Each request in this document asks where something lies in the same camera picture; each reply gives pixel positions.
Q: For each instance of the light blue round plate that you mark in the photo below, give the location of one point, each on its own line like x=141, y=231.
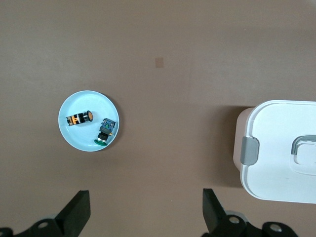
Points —
x=81, y=101

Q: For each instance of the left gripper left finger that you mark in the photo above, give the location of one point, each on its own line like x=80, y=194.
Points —
x=71, y=217

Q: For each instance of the green push button switch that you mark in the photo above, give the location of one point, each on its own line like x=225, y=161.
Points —
x=105, y=129

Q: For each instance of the orange push button switch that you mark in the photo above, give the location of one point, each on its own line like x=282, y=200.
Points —
x=80, y=118

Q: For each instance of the small square tape patch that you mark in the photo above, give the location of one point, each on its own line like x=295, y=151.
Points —
x=159, y=62

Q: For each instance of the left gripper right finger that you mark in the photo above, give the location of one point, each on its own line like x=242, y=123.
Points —
x=214, y=217

